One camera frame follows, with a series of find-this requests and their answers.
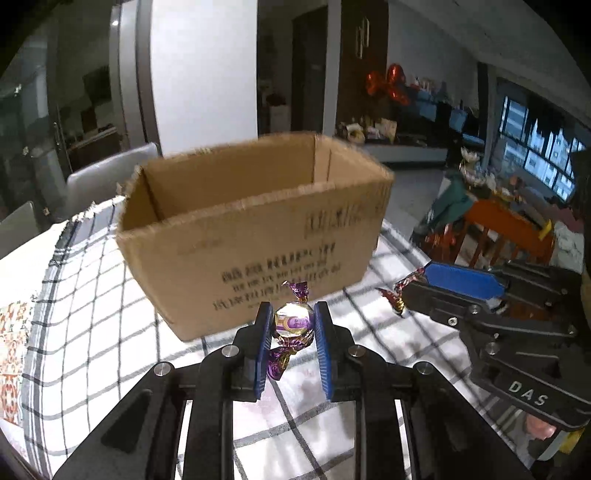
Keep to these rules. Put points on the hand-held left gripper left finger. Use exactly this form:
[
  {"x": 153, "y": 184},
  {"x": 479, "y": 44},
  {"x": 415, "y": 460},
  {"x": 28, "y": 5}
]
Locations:
[{"x": 263, "y": 350}]

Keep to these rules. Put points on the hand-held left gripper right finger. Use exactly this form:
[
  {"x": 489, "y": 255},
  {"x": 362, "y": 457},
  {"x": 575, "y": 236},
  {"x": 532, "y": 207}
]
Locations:
[{"x": 324, "y": 355}]

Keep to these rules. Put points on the white bag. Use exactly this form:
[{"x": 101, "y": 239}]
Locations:
[{"x": 279, "y": 117}]

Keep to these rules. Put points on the large window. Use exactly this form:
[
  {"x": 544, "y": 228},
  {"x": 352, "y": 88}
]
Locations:
[{"x": 521, "y": 134}]

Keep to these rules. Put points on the brown cardboard box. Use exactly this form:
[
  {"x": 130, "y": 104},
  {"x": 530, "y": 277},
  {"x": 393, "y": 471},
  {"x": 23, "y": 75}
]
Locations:
[{"x": 207, "y": 244}]

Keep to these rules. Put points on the white low sideboard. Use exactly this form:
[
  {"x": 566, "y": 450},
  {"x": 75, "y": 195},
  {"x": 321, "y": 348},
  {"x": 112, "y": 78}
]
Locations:
[{"x": 406, "y": 150}]

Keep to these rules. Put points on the orange wooden chair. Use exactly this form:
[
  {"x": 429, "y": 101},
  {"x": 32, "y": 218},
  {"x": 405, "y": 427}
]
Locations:
[{"x": 503, "y": 221}]

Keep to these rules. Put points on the person's right hand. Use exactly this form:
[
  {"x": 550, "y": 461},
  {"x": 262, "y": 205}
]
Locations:
[{"x": 540, "y": 429}]

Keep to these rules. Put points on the grey dining chair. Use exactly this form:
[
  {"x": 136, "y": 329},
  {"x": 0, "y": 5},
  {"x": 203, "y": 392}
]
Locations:
[
  {"x": 111, "y": 177},
  {"x": 18, "y": 226}
]

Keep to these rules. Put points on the purple candy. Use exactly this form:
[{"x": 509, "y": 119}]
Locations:
[{"x": 293, "y": 323}]

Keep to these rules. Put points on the green garment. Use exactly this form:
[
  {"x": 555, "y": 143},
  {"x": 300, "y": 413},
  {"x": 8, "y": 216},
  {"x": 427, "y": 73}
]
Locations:
[{"x": 450, "y": 203}]

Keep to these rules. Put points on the orange patterned table mat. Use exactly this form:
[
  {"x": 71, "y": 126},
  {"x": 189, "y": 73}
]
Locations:
[{"x": 11, "y": 360}]

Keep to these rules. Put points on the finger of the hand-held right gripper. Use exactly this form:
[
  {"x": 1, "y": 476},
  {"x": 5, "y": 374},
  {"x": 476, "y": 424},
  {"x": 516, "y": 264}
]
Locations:
[
  {"x": 438, "y": 302},
  {"x": 461, "y": 279}
]

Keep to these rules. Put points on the dark sliding glass door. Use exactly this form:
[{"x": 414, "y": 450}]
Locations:
[{"x": 27, "y": 115}]

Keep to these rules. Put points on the dark tall wardrobe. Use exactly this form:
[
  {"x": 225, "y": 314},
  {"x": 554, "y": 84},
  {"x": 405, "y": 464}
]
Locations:
[{"x": 364, "y": 69}]

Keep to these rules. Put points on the black white checked tablecloth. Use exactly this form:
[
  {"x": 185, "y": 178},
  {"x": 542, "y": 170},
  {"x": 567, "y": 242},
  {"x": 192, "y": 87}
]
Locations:
[{"x": 115, "y": 323}]

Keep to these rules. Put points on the gold round ornament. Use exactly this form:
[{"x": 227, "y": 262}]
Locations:
[{"x": 355, "y": 134}]

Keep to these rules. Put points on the red gold candy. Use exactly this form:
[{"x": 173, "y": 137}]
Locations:
[{"x": 408, "y": 280}]

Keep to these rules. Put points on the red foil balloon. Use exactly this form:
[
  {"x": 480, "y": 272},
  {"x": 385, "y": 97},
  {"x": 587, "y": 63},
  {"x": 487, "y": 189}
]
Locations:
[{"x": 390, "y": 83}]

